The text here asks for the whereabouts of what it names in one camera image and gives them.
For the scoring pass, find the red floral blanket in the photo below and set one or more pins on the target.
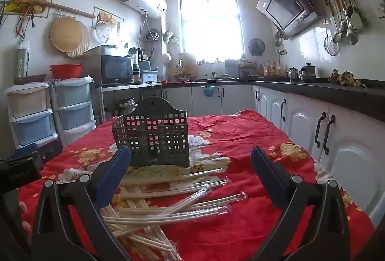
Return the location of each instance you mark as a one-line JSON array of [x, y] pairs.
[[240, 158]]

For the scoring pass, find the small fruit wall poster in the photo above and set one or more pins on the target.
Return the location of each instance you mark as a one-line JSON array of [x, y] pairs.
[[105, 15]]

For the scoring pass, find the small hanging kitchen tools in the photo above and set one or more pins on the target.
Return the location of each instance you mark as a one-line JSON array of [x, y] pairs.
[[278, 42]]

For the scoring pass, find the steel teapot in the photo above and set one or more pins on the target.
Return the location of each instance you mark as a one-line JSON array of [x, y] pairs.
[[292, 74]]

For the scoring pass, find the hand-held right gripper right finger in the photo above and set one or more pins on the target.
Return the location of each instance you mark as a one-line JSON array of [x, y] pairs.
[[265, 171]]

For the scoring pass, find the black range hood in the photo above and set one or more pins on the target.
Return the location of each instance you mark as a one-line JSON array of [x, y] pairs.
[[282, 8]]

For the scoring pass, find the steel pot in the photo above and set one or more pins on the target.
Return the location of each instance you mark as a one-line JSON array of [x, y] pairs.
[[124, 106]]

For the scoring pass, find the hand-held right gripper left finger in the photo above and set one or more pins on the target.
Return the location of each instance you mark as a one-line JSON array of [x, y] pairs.
[[115, 171]]

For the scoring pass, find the blue-grey plastic box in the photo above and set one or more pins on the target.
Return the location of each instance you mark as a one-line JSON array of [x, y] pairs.
[[149, 76]]

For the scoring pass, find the group of chopsticks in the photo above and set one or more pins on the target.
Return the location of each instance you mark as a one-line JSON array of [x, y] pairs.
[[180, 206]]

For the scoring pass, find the dark kettle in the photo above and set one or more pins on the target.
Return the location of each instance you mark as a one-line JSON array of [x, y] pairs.
[[307, 73]]

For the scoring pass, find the plastic drawer units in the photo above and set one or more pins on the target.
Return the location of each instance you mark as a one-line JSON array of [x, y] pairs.
[[28, 128]]

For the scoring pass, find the blue knife block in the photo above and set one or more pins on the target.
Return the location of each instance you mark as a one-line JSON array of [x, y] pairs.
[[231, 70]]

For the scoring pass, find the red plastic basin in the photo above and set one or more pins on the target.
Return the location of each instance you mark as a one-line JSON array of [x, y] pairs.
[[66, 71]]

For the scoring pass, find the round black wall fan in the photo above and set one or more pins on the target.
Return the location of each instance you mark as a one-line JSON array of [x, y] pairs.
[[256, 46]]

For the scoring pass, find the white base cabinets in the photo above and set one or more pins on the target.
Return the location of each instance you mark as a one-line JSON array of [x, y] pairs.
[[303, 119]]

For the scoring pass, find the white round hanging container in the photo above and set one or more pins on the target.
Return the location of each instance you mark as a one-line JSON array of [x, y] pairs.
[[167, 58]]

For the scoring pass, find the round bamboo board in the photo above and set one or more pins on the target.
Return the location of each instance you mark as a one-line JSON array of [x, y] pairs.
[[66, 34]]

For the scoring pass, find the blue hanging bin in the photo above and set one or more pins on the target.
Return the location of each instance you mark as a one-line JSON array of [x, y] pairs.
[[209, 91]]

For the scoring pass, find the white plastic hanging cover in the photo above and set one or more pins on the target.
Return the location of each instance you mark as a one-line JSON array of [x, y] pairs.
[[103, 32]]

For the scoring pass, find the cream cutting board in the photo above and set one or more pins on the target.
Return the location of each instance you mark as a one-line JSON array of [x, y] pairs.
[[189, 64]]

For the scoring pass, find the round woven mat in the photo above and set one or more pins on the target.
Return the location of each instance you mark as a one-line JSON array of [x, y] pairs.
[[86, 45]]

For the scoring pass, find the cluster of condiment bottles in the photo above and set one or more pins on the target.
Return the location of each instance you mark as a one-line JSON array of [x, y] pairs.
[[272, 70]]

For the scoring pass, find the kitchen window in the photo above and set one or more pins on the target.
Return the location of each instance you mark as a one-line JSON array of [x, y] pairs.
[[210, 26]]

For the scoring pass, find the person's left hand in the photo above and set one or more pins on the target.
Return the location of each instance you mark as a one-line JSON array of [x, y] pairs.
[[23, 207]]

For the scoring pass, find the black countertop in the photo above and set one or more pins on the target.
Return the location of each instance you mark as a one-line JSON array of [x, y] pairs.
[[331, 92]]

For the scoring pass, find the dark green utensil basket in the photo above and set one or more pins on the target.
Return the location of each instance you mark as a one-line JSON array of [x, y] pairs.
[[156, 134]]

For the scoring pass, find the black blender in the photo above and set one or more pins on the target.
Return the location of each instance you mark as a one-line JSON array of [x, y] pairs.
[[137, 68]]

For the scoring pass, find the metal shelf table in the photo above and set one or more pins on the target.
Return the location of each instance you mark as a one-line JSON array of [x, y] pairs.
[[129, 87]]

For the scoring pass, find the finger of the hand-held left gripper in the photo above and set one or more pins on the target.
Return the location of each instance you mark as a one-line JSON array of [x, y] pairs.
[[26, 150], [51, 150]]

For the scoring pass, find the black microwave oven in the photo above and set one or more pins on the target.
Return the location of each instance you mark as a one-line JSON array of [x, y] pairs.
[[114, 70]]

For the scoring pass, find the long wooden rolling pin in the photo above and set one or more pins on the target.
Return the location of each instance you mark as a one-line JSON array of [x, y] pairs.
[[69, 9]]

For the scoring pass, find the row of hanging ladles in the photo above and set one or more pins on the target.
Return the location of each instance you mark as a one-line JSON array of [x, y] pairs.
[[350, 35]]

